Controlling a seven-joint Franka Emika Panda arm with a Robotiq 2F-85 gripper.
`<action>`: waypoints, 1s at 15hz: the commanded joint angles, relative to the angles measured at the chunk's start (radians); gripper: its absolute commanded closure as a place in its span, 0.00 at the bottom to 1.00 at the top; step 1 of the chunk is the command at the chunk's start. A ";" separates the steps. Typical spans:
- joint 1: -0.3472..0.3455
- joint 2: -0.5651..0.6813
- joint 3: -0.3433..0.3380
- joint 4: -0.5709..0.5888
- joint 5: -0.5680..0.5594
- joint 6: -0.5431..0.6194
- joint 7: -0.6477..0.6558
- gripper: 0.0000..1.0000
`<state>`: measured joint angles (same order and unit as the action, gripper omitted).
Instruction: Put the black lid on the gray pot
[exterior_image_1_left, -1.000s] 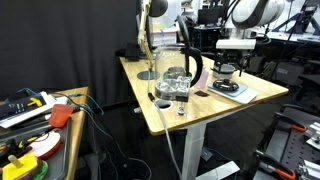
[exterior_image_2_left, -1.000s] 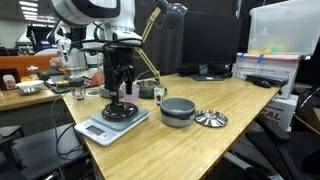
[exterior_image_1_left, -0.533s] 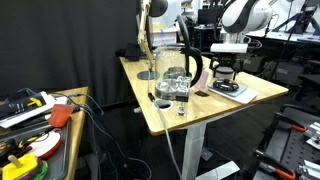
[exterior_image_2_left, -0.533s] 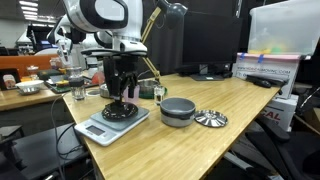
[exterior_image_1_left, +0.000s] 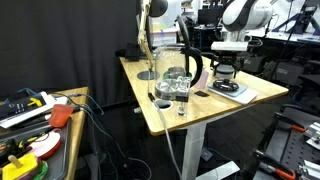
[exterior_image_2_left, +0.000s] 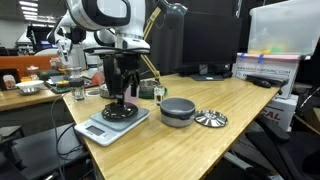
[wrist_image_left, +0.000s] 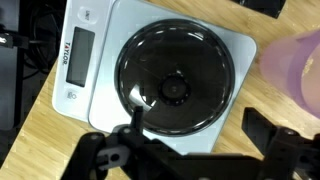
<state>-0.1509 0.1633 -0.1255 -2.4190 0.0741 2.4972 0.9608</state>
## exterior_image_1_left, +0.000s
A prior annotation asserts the blue cable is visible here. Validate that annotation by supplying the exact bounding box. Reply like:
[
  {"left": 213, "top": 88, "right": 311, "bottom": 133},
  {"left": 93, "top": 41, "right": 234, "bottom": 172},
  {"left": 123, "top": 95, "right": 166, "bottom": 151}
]
[{"left": 15, "top": 87, "right": 105, "bottom": 117}]

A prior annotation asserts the white plate with red rim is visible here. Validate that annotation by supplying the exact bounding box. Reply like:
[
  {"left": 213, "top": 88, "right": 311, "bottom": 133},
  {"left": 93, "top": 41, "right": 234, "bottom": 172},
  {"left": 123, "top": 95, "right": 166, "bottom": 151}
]
[{"left": 27, "top": 130, "right": 63, "bottom": 161}]

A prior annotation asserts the black perforated equipment rack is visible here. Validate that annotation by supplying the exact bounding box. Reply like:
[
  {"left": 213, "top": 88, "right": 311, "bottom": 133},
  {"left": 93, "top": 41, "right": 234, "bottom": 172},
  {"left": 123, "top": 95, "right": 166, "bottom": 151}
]
[{"left": 252, "top": 104, "right": 320, "bottom": 180}]

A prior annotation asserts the orange-red plastic cup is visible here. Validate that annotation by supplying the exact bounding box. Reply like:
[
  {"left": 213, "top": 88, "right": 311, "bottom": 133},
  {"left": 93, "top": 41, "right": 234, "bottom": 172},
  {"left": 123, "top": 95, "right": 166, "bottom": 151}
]
[{"left": 48, "top": 103, "right": 75, "bottom": 129}]

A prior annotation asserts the pink plastic cup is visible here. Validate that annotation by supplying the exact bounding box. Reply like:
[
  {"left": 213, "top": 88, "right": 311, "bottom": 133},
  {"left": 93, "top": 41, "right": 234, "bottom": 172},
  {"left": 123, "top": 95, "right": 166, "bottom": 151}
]
[{"left": 195, "top": 67, "right": 210, "bottom": 90}]

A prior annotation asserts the black round pot lid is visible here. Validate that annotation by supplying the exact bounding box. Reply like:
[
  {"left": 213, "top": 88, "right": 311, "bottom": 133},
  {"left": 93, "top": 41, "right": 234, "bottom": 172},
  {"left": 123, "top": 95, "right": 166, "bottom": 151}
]
[{"left": 212, "top": 78, "right": 240, "bottom": 93}]

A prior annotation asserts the gray cooking pot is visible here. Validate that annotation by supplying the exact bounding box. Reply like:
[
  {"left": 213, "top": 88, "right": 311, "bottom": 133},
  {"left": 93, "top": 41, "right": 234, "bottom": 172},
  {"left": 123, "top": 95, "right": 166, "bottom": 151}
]
[{"left": 215, "top": 64, "right": 236, "bottom": 80}]

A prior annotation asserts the yellow toy block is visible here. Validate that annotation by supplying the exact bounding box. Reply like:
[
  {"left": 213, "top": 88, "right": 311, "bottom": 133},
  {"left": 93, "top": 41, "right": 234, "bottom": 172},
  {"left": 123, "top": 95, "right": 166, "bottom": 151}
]
[{"left": 1, "top": 152, "right": 40, "bottom": 180}]

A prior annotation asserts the glass kettle with black handle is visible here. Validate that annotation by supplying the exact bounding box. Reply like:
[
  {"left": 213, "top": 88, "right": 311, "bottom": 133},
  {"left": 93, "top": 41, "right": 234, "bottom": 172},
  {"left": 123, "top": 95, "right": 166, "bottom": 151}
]
[{"left": 154, "top": 15, "right": 204, "bottom": 101}]

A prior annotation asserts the small flat black piece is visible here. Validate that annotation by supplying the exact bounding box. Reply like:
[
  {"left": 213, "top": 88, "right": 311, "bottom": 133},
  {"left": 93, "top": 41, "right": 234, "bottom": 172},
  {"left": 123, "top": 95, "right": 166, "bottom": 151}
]
[{"left": 194, "top": 90, "right": 211, "bottom": 98}]

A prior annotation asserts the gray metal tray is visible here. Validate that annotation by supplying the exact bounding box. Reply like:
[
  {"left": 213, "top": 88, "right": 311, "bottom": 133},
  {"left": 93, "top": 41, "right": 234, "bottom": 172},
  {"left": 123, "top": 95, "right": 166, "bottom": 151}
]
[{"left": 0, "top": 119, "right": 73, "bottom": 180}]

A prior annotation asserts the white printed cardboard box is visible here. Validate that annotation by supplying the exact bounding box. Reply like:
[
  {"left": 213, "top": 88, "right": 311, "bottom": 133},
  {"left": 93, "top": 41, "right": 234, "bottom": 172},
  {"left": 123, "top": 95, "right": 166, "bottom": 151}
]
[{"left": 150, "top": 26, "right": 180, "bottom": 48}]

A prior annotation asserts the white cable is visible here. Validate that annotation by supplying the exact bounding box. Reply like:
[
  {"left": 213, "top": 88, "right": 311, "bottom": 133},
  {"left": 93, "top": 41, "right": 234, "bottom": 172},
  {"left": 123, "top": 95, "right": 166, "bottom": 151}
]
[{"left": 147, "top": 92, "right": 183, "bottom": 180}]

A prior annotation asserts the glass jar with black band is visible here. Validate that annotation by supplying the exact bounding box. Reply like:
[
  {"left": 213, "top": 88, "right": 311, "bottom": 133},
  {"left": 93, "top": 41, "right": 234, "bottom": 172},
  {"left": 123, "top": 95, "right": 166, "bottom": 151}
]
[{"left": 174, "top": 76, "right": 192, "bottom": 117}]

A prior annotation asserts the stack of papers and booklets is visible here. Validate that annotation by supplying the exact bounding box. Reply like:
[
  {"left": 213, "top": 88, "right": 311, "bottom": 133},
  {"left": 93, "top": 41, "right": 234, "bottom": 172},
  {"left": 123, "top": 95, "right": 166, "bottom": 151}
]
[{"left": 0, "top": 91, "right": 70, "bottom": 130}]

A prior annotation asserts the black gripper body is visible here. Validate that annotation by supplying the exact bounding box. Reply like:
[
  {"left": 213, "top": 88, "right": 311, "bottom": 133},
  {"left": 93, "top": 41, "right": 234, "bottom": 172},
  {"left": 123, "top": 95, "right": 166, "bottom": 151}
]
[{"left": 213, "top": 50, "right": 247, "bottom": 68}]

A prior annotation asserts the metal bowl with green rim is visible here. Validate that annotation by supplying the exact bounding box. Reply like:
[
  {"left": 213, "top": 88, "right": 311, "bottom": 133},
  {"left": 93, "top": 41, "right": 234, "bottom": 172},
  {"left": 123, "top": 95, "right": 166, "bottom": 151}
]
[{"left": 162, "top": 66, "right": 194, "bottom": 80}]

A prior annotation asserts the white digital kitchen scale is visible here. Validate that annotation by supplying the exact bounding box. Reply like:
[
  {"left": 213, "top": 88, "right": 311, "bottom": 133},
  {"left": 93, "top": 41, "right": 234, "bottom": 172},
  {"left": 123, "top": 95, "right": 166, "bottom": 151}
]
[{"left": 207, "top": 81, "right": 260, "bottom": 105}]

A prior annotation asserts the white table leg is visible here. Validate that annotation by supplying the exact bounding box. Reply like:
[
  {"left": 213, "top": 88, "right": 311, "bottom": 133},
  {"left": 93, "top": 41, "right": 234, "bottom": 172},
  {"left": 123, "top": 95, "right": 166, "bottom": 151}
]
[{"left": 181, "top": 120, "right": 241, "bottom": 180}]

